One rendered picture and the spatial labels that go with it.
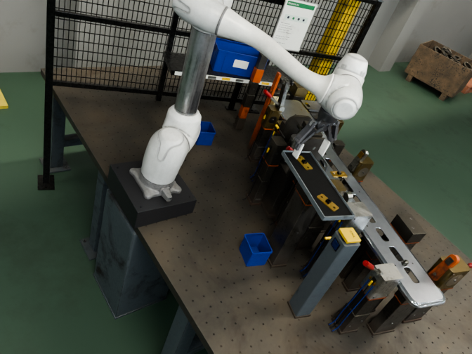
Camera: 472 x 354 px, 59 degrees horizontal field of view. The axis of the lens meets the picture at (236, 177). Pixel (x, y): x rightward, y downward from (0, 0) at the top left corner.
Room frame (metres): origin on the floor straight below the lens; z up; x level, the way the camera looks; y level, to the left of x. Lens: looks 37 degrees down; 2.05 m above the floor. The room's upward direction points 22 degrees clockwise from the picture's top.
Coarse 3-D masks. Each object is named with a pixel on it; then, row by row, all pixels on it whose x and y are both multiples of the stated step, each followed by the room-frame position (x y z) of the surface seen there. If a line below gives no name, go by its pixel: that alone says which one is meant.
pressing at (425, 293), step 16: (288, 112) 2.12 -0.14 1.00; (304, 112) 2.19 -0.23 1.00; (320, 160) 1.77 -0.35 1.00; (336, 160) 1.82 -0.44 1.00; (352, 176) 1.73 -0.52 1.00; (352, 192) 1.60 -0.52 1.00; (368, 208) 1.54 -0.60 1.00; (368, 224) 1.42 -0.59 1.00; (384, 224) 1.47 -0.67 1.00; (368, 240) 1.32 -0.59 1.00; (400, 240) 1.40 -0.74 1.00; (384, 256) 1.26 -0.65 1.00; (400, 256) 1.30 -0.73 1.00; (400, 272) 1.21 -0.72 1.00; (416, 272) 1.25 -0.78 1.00; (400, 288) 1.13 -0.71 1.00; (416, 288) 1.16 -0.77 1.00; (432, 288) 1.19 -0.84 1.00; (416, 304) 1.08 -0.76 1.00; (432, 304) 1.12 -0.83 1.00
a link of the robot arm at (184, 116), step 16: (224, 0) 1.53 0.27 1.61; (192, 32) 1.57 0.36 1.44; (208, 32) 1.55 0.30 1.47; (192, 48) 1.55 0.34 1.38; (208, 48) 1.57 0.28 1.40; (192, 64) 1.55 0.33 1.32; (208, 64) 1.59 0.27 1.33; (192, 80) 1.55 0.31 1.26; (192, 96) 1.56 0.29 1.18; (176, 112) 1.55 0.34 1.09; (192, 112) 1.57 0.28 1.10; (176, 128) 1.52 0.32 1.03; (192, 128) 1.55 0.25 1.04; (192, 144) 1.55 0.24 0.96
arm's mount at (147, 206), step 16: (112, 176) 1.36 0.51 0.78; (128, 176) 1.36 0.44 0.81; (176, 176) 1.50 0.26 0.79; (128, 192) 1.27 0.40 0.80; (128, 208) 1.24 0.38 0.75; (144, 208) 1.23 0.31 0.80; (160, 208) 1.27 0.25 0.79; (176, 208) 1.34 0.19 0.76; (192, 208) 1.41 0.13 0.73; (144, 224) 1.23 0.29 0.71
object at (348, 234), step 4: (340, 228) 1.12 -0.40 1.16; (344, 228) 1.13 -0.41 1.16; (348, 228) 1.14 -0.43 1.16; (352, 228) 1.15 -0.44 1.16; (340, 232) 1.11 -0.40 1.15; (344, 232) 1.11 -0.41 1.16; (348, 232) 1.12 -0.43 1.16; (352, 232) 1.13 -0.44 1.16; (344, 236) 1.09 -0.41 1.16; (348, 236) 1.10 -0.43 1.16; (352, 236) 1.11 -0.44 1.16; (356, 236) 1.12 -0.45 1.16; (344, 240) 1.09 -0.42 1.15; (348, 240) 1.08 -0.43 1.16; (352, 240) 1.09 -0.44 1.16; (356, 240) 1.10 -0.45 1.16; (360, 240) 1.11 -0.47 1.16
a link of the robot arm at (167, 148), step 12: (156, 132) 1.41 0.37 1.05; (168, 132) 1.41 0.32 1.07; (180, 132) 1.45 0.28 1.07; (156, 144) 1.35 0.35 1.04; (168, 144) 1.36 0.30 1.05; (180, 144) 1.39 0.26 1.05; (144, 156) 1.37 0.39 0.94; (156, 156) 1.33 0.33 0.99; (168, 156) 1.34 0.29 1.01; (180, 156) 1.37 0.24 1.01; (144, 168) 1.35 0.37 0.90; (156, 168) 1.33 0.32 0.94; (168, 168) 1.34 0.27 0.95; (156, 180) 1.33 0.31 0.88; (168, 180) 1.35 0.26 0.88
